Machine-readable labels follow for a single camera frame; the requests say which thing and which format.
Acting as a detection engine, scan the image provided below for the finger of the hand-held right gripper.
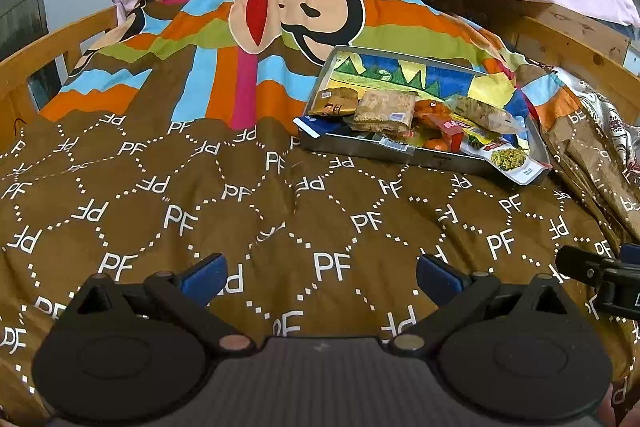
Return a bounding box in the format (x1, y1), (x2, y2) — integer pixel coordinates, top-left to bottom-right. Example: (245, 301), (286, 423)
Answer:
(555, 246), (618, 290)

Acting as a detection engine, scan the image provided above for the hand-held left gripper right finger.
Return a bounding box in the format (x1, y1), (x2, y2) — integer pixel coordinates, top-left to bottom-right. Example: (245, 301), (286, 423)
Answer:
(392, 254), (576, 354)

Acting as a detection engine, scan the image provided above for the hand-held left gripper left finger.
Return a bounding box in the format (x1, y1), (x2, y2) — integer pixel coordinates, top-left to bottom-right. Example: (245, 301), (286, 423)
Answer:
(70, 253), (253, 354)

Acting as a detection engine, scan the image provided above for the white green pea pouch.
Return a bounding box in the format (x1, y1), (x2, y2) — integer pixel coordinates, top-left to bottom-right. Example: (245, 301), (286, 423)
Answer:
(460, 142), (551, 185)

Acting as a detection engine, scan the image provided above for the clear mixed nut packet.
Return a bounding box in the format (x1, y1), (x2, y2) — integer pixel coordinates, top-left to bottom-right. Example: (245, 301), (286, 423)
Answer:
(450, 96), (523, 134)

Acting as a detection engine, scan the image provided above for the clear pack of beige crackers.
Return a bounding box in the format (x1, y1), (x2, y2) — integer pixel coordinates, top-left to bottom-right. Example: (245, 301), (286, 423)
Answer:
(350, 91), (416, 132)

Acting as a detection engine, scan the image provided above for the dark blue snack packet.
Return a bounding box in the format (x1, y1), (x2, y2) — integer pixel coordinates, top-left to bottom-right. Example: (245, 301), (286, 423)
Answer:
(292, 117), (351, 138)

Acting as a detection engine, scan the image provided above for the gold brown snack packet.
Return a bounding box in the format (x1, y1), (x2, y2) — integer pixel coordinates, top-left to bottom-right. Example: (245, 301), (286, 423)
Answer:
(307, 89), (358, 118)

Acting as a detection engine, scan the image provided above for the metal tray with dinosaur print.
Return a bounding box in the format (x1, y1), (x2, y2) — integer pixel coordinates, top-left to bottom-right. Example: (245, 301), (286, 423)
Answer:
(292, 46), (551, 185)

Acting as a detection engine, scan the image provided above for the red snack packet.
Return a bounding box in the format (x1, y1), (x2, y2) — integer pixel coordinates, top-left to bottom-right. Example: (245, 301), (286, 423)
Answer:
(432, 117), (473, 152)

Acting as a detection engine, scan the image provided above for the bag of orange fruits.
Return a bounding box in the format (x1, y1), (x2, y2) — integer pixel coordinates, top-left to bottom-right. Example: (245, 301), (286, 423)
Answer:
(415, 101), (451, 128)

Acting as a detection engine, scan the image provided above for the grey door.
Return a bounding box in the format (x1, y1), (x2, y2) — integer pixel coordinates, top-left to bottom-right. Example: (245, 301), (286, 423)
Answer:
(0, 0), (51, 62)

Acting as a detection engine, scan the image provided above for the wooden bed frame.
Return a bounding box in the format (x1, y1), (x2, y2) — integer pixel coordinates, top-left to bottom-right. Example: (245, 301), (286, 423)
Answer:
(0, 4), (640, 128)

